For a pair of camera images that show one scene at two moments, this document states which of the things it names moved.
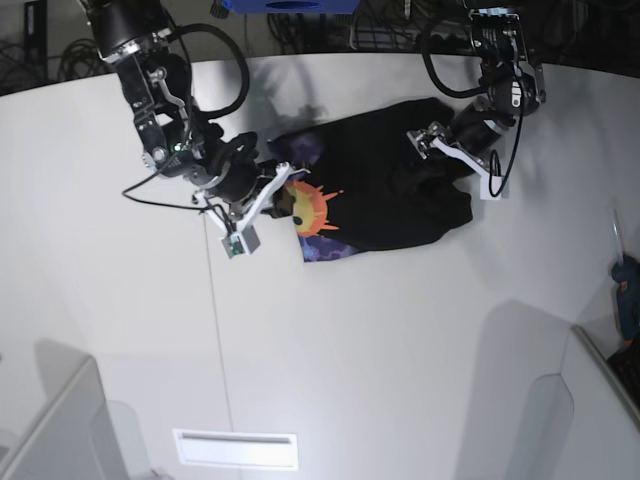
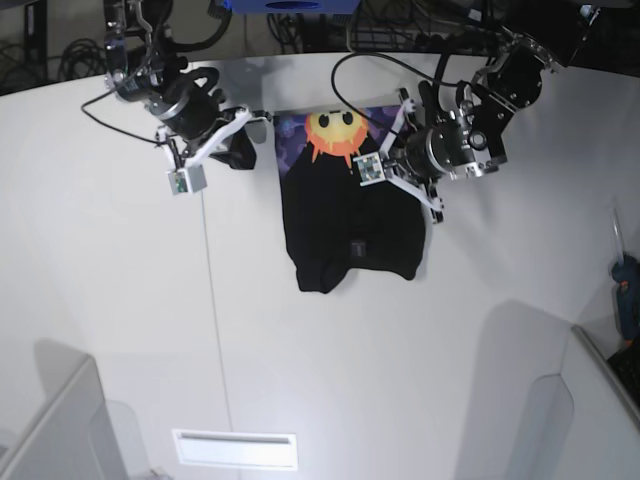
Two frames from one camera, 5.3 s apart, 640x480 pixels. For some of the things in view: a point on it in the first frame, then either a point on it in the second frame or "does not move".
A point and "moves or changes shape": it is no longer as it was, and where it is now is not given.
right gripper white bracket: (424, 139) to (407, 106)
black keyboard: (625, 366) does not move
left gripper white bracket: (281, 173) to (241, 154)
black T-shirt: (384, 194) moves or changes shape
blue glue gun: (626, 276) does not move
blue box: (293, 6) does not move
